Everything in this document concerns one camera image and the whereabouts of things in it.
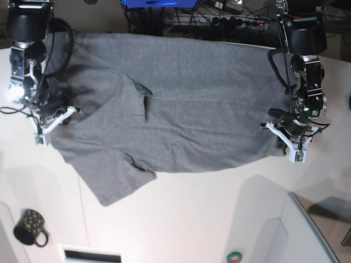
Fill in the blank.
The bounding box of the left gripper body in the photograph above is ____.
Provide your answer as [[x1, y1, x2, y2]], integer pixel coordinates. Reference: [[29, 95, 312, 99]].
[[268, 108, 315, 139]]

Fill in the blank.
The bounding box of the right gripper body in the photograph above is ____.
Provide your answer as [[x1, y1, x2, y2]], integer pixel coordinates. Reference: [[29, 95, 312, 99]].
[[34, 94, 71, 123]]

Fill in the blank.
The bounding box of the grey t-shirt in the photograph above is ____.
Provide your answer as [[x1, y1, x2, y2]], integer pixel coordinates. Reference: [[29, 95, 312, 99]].
[[50, 33, 291, 207]]

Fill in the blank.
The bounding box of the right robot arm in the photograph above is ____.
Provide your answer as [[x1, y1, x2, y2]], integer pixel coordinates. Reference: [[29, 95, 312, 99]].
[[6, 1, 73, 127]]

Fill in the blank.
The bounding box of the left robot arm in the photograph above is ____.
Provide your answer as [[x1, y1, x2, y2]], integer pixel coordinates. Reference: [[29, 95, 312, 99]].
[[268, 1, 330, 149]]

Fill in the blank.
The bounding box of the black mug with yellow dots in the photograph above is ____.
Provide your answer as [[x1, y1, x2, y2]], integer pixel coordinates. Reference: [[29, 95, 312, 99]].
[[13, 209, 49, 248]]

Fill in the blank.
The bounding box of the black power strip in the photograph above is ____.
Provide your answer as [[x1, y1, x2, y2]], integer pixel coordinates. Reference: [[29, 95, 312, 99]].
[[211, 16, 273, 30]]

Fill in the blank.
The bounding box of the white slotted panel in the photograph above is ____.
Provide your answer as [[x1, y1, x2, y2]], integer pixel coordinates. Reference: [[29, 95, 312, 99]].
[[57, 244, 127, 263]]

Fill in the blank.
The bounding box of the blue box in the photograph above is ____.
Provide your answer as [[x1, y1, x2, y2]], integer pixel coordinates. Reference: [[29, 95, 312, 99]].
[[121, 0, 197, 8]]

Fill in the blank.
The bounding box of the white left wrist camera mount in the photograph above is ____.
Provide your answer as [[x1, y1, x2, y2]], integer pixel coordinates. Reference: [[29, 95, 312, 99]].
[[260, 122, 322, 163]]

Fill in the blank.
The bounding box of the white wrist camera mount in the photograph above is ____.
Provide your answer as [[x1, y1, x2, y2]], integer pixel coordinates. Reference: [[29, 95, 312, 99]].
[[27, 106, 83, 146], [260, 122, 322, 163]]

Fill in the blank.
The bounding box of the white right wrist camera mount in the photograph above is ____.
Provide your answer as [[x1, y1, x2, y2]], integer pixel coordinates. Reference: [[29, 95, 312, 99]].
[[27, 106, 83, 146]]

